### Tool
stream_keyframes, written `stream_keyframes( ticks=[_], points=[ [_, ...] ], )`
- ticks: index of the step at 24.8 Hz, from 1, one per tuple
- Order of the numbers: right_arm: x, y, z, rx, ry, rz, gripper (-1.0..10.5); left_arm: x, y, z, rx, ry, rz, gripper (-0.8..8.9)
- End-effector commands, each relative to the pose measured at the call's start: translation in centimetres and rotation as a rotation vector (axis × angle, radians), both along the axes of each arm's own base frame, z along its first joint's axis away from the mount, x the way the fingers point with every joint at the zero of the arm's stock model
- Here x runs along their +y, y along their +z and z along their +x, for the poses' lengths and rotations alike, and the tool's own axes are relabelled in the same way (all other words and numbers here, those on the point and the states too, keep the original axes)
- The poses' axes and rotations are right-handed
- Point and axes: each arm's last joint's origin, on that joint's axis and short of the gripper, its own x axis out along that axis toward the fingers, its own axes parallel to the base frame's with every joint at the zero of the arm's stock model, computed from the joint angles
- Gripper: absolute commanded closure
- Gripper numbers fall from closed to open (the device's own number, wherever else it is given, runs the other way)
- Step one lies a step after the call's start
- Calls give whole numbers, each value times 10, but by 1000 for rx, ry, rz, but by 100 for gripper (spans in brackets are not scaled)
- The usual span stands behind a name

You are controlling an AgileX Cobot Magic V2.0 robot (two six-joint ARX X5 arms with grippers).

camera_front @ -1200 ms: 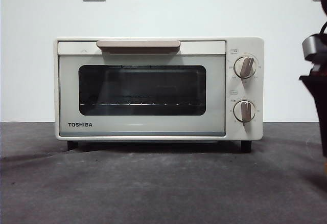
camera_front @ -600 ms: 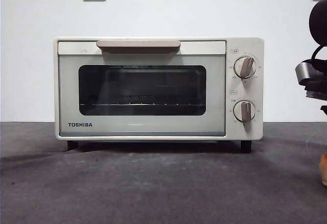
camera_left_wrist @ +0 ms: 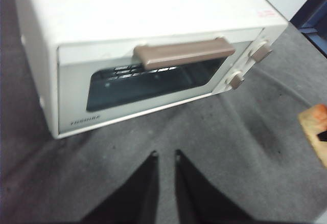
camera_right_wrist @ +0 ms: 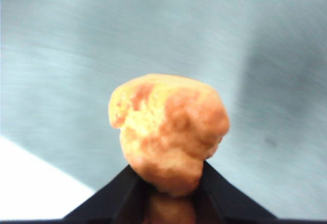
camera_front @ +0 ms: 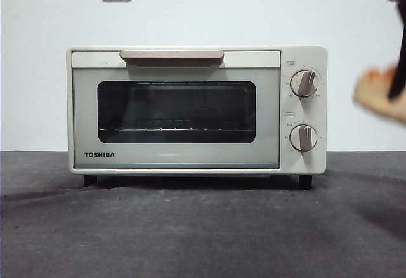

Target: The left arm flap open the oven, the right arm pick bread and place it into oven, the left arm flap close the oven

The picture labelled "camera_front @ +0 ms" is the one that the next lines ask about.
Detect oven door with brown handle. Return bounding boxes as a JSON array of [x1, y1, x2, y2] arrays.
[[71, 49, 282, 170]]

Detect metal wire oven rack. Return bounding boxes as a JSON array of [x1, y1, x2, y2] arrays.
[[98, 117, 256, 133]]

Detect cream toaster oven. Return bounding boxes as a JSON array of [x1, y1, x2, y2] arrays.
[[66, 44, 329, 190]]

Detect cream oven knob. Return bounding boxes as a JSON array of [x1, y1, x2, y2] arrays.
[[290, 70, 320, 98], [290, 124, 319, 152]]

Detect golden brown bread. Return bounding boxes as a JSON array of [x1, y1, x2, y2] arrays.
[[353, 63, 406, 122]]

